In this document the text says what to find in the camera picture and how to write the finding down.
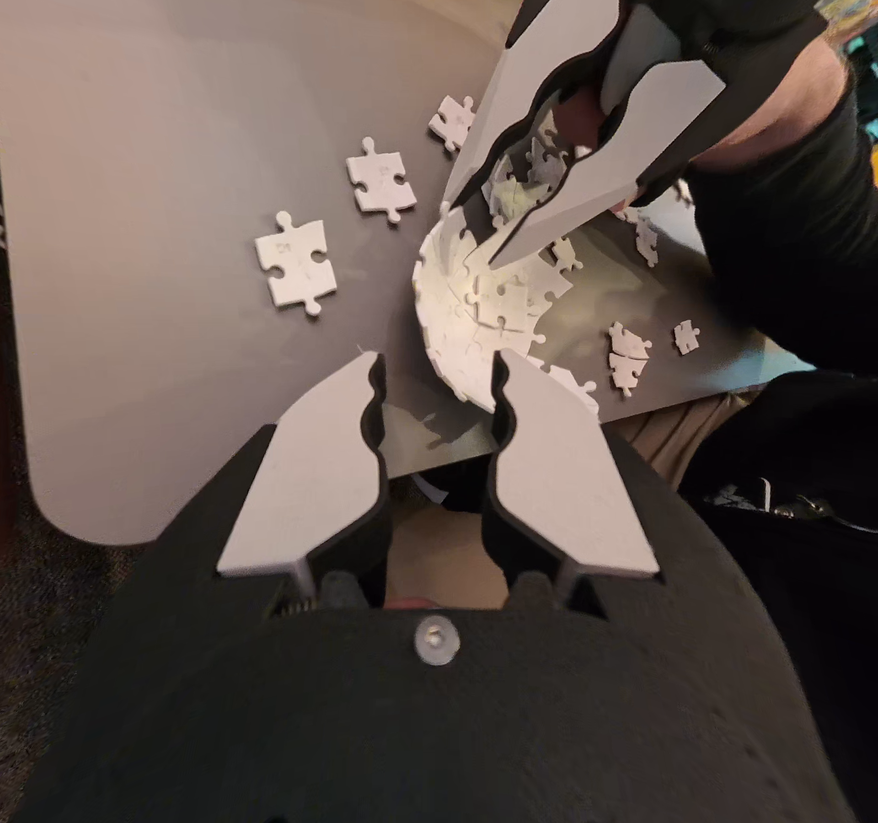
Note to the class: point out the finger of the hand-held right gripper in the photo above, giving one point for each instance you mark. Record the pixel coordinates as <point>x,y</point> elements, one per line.
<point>535,34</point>
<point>638,137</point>

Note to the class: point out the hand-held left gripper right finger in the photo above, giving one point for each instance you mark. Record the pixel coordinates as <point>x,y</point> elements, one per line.
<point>569,493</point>

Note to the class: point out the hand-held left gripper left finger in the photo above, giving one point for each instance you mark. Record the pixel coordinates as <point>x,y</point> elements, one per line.
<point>302,480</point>

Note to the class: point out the partly built white puzzle ball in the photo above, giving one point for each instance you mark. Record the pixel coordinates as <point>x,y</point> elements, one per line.
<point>453,315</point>

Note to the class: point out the scattered white puzzle pieces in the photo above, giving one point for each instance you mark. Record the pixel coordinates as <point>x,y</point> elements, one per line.
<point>295,264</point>

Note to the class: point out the person's right hand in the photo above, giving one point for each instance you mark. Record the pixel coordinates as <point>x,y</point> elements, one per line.
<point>584,119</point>

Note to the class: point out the colourful patterned clutter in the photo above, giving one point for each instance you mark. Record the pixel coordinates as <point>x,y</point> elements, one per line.
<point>865,54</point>

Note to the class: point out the person's black jacket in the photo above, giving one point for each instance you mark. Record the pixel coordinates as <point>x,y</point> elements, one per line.
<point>823,631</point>

